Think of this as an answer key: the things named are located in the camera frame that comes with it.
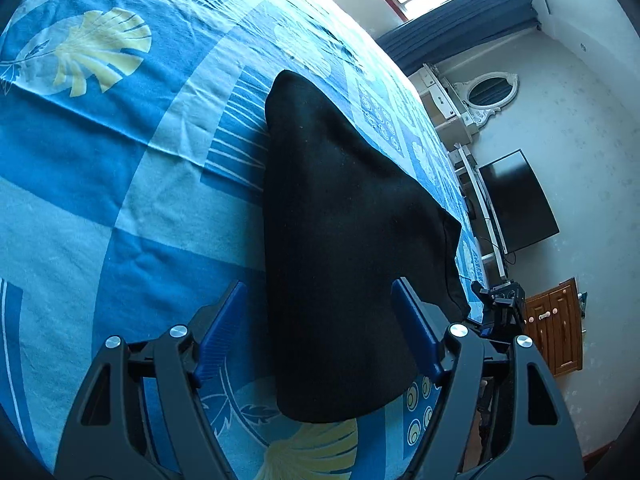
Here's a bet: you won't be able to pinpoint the blue leaf-patterned bed sheet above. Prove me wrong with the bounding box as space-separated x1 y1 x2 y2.
0 0 493 480

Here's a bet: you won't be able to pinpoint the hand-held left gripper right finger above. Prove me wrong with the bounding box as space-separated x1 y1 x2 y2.
390 277 586 480

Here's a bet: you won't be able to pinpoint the black flat television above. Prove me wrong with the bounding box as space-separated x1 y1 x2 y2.
477 149 561 255

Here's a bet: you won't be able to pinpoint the white oval framed mirror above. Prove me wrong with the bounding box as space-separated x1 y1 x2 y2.
452 72 520 129

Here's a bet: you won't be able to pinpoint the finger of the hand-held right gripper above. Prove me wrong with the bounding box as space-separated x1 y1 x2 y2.
470 281 496 337

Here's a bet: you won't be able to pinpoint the brown wooden cabinet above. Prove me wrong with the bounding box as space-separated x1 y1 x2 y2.
522 280 587 377

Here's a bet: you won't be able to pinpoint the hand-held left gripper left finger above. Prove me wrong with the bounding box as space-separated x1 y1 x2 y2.
54 280 248 480

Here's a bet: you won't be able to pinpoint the white television shelf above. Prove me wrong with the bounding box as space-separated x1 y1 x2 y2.
449 142 512 282

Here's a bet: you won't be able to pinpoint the dark blue curtain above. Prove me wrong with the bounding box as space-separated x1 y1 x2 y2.
375 0 544 77

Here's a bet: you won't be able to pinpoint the white dressing table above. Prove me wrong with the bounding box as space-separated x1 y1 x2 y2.
409 62 477 147

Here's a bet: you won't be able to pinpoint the black pants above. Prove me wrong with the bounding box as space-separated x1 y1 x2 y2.
262 70 472 424

